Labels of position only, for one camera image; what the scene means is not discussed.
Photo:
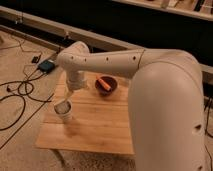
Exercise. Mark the orange carrot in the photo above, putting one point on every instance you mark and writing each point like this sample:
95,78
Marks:
104,84

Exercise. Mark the dark brown bowl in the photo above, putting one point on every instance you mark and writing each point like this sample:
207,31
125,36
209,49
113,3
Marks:
111,81

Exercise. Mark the white ceramic cup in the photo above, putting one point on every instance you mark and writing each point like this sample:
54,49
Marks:
65,117

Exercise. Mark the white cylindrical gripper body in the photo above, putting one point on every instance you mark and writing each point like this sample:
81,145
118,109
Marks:
76,80

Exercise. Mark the long wooden bench rail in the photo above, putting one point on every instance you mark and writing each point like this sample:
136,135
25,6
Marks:
93,39

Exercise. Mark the teal power box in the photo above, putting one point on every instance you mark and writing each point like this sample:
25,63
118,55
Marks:
46,66

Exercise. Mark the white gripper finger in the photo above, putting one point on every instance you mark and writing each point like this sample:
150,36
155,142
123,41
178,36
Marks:
68,94

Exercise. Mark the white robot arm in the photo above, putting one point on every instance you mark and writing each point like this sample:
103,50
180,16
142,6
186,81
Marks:
165,101

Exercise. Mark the white sponge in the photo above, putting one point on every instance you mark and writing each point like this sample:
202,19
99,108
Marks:
63,108

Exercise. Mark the wooden table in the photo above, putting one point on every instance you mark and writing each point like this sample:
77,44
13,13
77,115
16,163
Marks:
97,123

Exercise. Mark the small black adapter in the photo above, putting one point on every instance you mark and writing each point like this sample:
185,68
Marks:
35,59

